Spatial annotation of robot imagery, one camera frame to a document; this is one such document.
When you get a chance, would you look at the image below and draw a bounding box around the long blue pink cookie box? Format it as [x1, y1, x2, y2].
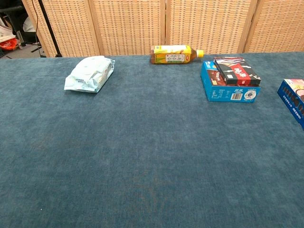
[277, 78, 304, 131]

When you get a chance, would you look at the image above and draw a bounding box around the yellow label tea bottle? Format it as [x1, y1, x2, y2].
[150, 45, 205, 65]

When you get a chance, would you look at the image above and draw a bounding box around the blue cookie box with barcode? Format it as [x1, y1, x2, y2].
[200, 60, 261, 103]

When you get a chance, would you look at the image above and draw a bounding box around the pale blue wet wipes pack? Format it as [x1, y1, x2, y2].
[64, 55, 115, 94]

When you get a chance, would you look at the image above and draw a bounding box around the black red snack box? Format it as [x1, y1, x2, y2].
[213, 57, 262, 86]

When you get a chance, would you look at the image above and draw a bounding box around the blue carpet table mat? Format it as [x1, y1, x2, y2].
[0, 51, 304, 228]

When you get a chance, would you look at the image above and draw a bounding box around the wicker folding screen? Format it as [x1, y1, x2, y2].
[21, 0, 304, 58]

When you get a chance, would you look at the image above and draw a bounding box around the black tripod stand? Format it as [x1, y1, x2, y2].
[38, 0, 63, 58]

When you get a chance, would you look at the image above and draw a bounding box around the orange plastic bag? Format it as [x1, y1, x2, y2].
[0, 38, 19, 51]

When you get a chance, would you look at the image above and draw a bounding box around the black floor cable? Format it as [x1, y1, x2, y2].
[31, 0, 43, 53]

